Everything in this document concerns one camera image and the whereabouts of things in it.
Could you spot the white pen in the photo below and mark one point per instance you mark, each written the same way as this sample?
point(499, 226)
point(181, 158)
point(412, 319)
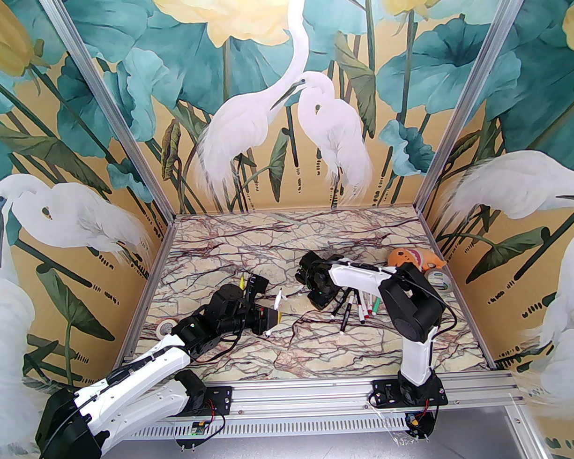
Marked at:
point(279, 299)

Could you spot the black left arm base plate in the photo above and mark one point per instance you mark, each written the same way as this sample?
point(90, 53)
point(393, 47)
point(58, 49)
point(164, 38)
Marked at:
point(222, 397)

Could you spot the white tape roll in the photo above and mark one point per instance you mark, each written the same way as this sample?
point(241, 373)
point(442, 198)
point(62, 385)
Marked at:
point(167, 330)

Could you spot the small green circuit board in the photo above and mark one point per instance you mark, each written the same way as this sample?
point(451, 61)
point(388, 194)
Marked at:
point(198, 429)

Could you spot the aluminium frame rail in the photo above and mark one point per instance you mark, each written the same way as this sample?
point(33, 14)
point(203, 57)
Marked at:
point(297, 397)

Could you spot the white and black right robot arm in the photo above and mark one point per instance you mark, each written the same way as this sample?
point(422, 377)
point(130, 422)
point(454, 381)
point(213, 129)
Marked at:
point(359, 275)

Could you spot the aluminium side rail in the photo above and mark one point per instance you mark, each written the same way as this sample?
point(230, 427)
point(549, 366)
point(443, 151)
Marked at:
point(144, 299)
point(428, 228)

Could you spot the aluminium frame post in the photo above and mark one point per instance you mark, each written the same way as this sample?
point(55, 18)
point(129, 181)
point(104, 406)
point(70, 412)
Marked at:
point(119, 122)
point(470, 100)

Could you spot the perforated metal strip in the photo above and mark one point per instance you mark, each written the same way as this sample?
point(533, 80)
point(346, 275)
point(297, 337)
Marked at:
point(298, 426)

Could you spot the clear tape roll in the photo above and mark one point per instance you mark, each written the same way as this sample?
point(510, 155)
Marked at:
point(439, 280)

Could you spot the orange fish plush toy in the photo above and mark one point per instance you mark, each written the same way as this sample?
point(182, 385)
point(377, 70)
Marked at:
point(410, 259)

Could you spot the white barrel green marker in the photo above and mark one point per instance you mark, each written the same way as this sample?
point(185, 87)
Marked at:
point(375, 306)

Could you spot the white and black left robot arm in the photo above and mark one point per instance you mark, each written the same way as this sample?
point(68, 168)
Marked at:
point(132, 374)

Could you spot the yellow highlighter pen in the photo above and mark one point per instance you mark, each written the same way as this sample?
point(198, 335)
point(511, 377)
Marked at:
point(242, 281)

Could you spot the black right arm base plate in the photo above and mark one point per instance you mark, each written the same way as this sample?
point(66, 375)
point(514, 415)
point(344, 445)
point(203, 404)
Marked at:
point(381, 392)

